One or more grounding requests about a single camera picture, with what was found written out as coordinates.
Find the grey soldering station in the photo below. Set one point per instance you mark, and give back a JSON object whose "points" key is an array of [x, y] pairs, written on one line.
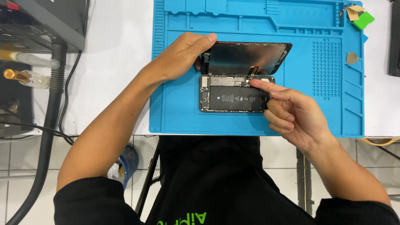
{"points": [[40, 22]]}

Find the wooden stool rim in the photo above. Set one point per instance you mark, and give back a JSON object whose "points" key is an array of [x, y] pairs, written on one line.
{"points": [[378, 141]]}

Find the clear bottle with gold cap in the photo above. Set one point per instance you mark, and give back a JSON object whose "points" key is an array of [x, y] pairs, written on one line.
{"points": [[26, 78]]}

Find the tan triangular pry pick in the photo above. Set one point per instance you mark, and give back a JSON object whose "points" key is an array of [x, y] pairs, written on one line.
{"points": [[353, 12]]}

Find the black device at table edge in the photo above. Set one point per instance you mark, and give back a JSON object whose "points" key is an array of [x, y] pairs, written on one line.
{"points": [[394, 37]]}

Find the round metal opening pick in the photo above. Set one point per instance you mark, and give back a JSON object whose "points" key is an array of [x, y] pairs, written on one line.
{"points": [[352, 58]]}

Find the opened black phone body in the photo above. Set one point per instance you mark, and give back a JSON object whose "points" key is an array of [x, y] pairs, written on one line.
{"points": [[234, 97]]}

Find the blue silicone repair mat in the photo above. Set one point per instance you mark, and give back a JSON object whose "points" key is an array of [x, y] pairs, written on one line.
{"points": [[312, 78]]}

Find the clear syringe with yellow plunger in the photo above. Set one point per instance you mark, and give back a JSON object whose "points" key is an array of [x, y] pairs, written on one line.
{"points": [[28, 58]]}

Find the green plastic pry card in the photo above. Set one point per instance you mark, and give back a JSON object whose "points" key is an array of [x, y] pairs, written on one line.
{"points": [[363, 20]]}

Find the blue mesh waste basket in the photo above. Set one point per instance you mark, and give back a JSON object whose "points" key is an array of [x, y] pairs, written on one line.
{"points": [[126, 164]]}

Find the black chair leg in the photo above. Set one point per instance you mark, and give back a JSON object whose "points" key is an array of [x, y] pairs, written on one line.
{"points": [[147, 184]]}

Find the person's left hand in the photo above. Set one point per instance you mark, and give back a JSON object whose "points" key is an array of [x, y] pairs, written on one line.
{"points": [[179, 56]]}

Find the person's right hand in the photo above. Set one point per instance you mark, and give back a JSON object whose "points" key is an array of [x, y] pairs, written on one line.
{"points": [[297, 118]]}

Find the person's black shirt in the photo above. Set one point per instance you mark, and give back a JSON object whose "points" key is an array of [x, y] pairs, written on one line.
{"points": [[218, 193]]}

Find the black phone screen panel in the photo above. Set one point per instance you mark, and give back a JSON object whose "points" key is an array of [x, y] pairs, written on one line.
{"points": [[247, 57]]}

